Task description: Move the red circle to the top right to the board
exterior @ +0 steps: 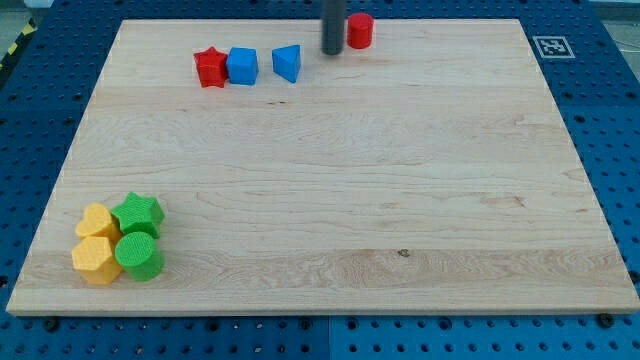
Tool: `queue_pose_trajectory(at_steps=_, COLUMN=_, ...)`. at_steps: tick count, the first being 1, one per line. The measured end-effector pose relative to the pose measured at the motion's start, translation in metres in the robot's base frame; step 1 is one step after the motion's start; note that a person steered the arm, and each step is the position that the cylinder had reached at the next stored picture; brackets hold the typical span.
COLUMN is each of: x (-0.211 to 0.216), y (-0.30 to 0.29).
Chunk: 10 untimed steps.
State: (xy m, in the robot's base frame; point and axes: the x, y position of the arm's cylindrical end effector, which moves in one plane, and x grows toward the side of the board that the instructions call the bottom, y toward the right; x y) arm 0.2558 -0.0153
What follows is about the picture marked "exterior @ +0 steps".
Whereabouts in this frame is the red cylinder block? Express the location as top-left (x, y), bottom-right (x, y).
top-left (347, 12), bottom-right (375, 49)

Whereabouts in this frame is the wooden board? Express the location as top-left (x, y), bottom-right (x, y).
top-left (7, 19), bottom-right (639, 317)

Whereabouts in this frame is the black bolt under board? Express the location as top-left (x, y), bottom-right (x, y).
top-left (597, 313), bottom-right (615, 329)
top-left (42, 317), bottom-right (60, 333)

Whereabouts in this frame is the blue triangle block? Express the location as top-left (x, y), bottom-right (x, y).
top-left (272, 44), bottom-right (301, 83)

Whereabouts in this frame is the blue cube block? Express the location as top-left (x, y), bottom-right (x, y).
top-left (226, 47), bottom-right (259, 86)

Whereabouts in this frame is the red star block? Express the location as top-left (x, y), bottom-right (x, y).
top-left (193, 47), bottom-right (229, 88)

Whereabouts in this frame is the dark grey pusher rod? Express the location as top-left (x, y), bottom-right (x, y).
top-left (321, 0), bottom-right (346, 56)

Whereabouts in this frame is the green star block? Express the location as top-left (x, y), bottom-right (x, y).
top-left (111, 192), bottom-right (165, 239)

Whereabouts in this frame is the green cylinder block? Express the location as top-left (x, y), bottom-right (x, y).
top-left (115, 232), bottom-right (165, 282)

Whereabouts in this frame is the yellow heart block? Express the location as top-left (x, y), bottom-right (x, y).
top-left (75, 203), bottom-right (122, 245)

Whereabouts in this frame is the yellow hexagon block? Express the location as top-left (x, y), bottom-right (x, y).
top-left (71, 237), bottom-right (123, 285)

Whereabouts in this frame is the white fiducial marker tag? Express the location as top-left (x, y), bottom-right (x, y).
top-left (533, 35), bottom-right (575, 59)

